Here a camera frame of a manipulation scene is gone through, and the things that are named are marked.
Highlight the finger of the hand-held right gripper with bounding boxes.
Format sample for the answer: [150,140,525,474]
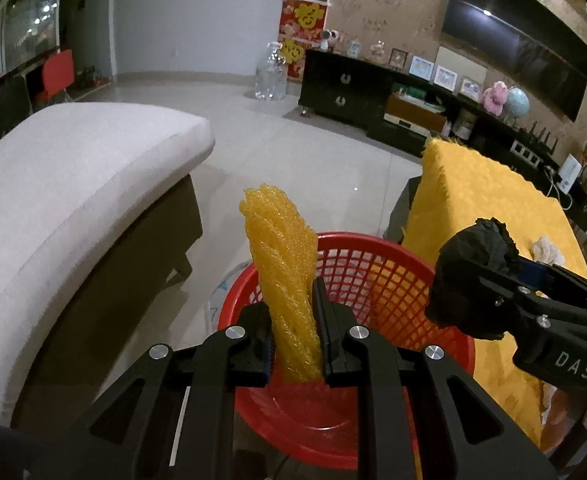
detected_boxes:
[438,252,587,333]
[516,257,587,309]

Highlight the white box device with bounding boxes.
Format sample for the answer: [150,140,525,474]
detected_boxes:
[558,154,583,194]

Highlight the white switch panel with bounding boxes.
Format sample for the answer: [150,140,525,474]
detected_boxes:
[511,141,543,166]

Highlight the pink plush toy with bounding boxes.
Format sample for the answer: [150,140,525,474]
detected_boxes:
[482,81,509,116]

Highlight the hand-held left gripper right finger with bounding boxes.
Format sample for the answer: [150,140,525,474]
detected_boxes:
[312,277,559,480]

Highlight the white cushioned sofa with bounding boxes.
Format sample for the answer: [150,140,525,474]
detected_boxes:
[0,102,217,441]

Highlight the crumpled greyish white tissue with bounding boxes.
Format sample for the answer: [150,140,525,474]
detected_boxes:
[531,236,567,266]

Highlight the white framed blue picture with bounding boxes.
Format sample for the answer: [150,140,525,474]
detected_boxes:
[409,56,435,81]
[458,76,483,102]
[433,65,459,92]

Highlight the black router with antennas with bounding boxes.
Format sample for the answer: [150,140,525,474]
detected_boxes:
[521,122,560,159]

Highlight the yellow foam fruit net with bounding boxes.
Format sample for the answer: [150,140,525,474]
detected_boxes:
[238,182,324,383]

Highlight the red plastic mesh basket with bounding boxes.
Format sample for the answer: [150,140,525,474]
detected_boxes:
[218,231,477,458]

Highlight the yellow fringed tablecloth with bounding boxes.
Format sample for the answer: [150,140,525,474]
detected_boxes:
[403,137,587,448]

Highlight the clear large water bottle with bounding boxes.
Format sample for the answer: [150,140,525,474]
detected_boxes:
[254,42,288,101]

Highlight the red chair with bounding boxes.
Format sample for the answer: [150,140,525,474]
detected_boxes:
[41,50,75,106]

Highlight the black wall television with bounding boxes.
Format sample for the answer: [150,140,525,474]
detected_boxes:
[441,0,587,123]

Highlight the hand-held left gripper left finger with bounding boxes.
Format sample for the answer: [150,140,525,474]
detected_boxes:
[24,301,278,480]

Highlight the pale blue desk globe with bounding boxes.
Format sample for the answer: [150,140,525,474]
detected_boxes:
[504,87,531,126]

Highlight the black television cabinet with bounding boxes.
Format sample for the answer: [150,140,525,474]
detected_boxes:
[298,49,587,231]

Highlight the red and yellow wall poster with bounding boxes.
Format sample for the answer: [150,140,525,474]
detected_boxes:
[280,0,331,83]

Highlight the black plastic bag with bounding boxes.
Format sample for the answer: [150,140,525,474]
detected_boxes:
[426,217,519,341]

